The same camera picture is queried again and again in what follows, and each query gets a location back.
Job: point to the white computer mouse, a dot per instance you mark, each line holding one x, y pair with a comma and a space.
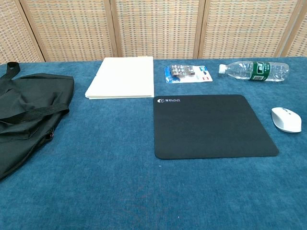
286, 121

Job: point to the black mouse pad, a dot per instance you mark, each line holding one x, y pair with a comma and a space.
211, 127

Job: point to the cream paper folder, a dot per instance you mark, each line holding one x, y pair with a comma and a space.
120, 76

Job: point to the battery blister pack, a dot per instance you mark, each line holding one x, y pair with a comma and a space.
202, 73

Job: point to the woven wooden folding screen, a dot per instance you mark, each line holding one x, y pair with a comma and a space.
156, 28

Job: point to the blue tablecloth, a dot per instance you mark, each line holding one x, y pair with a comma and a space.
96, 179

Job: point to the clear plastic water bottle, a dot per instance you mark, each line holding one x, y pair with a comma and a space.
259, 70

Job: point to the black fabric bag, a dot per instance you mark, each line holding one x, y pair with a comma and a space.
28, 95

